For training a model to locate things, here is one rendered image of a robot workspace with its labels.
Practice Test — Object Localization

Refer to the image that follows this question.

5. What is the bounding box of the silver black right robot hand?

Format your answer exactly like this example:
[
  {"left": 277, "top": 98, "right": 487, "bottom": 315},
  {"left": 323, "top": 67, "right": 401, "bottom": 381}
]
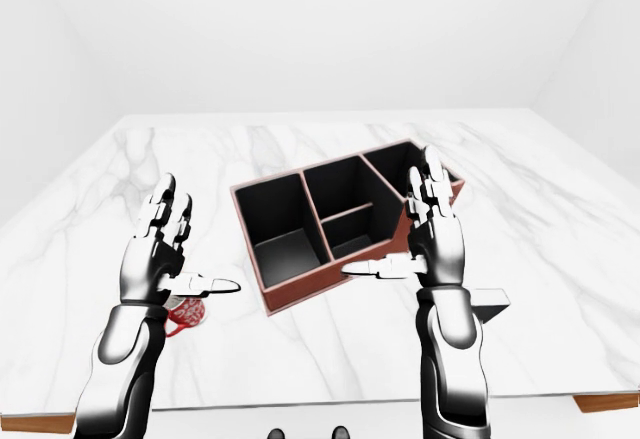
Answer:
[{"left": 341, "top": 145, "right": 467, "bottom": 289}]

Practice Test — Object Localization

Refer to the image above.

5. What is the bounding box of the red white patterned mug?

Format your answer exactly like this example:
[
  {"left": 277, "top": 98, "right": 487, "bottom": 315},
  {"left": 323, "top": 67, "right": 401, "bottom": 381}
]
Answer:
[{"left": 163, "top": 295, "right": 207, "bottom": 338}]

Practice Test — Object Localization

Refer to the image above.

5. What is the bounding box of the grey white book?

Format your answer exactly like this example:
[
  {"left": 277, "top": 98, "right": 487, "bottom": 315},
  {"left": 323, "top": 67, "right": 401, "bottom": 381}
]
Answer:
[{"left": 469, "top": 288, "right": 512, "bottom": 325}]

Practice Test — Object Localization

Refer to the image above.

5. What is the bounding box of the red-brown desk caddy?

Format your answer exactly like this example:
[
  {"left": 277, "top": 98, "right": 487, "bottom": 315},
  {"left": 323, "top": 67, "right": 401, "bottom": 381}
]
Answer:
[{"left": 230, "top": 139, "right": 466, "bottom": 318}]

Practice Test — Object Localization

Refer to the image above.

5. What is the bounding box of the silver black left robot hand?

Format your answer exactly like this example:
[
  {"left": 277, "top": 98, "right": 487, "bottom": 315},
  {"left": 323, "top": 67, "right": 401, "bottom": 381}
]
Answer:
[{"left": 119, "top": 173, "right": 242, "bottom": 306}]

